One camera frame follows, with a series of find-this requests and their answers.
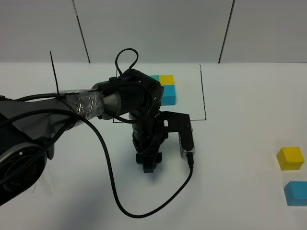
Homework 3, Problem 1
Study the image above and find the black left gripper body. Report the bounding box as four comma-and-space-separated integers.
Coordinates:
132, 112, 168, 156

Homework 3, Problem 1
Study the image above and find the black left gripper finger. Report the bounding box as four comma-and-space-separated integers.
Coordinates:
143, 152, 162, 173
136, 153, 143, 165

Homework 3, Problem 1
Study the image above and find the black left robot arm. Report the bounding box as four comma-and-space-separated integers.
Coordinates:
0, 69, 164, 204

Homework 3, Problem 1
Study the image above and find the blue template block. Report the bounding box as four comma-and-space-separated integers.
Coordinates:
161, 85, 176, 106

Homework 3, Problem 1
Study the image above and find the yellow template block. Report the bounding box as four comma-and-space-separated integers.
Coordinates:
159, 75, 175, 86

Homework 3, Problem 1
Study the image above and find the green template block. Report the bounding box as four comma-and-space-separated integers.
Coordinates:
150, 75, 160, 82

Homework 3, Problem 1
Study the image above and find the loose yellow block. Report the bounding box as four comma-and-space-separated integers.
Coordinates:
276, 147, 305, 171

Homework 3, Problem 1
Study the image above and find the loose blue block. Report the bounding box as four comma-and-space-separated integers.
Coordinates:
283, 181, 307, 206

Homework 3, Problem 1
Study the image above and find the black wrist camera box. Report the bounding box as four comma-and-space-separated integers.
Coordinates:
162, 111, 195, 162

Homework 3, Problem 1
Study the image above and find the black camera cable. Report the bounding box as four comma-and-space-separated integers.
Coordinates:
81, 47, 194, 218

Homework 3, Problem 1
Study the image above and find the black cable tie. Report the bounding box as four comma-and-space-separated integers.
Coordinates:
49, 50, 59, 96

